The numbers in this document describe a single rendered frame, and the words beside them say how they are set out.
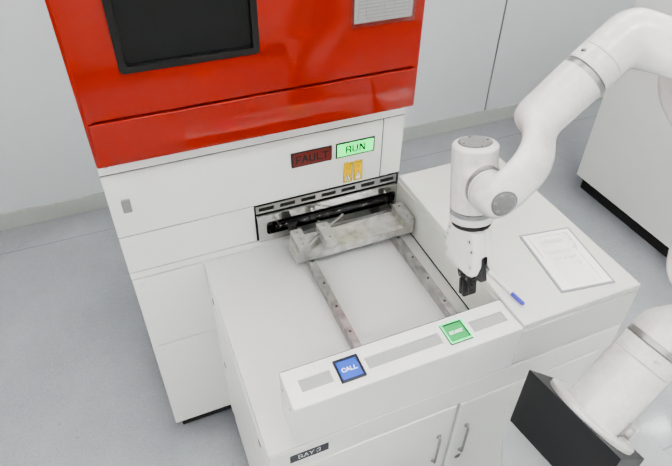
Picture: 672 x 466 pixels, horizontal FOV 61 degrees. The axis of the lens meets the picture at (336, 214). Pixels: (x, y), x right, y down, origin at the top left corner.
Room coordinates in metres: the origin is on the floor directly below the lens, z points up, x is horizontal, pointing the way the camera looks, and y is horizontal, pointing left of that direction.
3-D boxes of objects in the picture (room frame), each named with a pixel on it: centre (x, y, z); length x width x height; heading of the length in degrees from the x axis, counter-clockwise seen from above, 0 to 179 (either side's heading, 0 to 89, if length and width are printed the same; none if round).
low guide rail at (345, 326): (1.02, 0.01, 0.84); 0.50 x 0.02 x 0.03; 23
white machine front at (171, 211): (1.26, 0.19, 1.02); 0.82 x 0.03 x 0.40; 113
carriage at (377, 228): (1.24, -0.05, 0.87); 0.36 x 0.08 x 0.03; 113
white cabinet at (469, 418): (1.06, -0.19, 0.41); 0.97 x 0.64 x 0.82; 113
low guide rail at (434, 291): (1.13, -0.24, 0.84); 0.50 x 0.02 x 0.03; 23
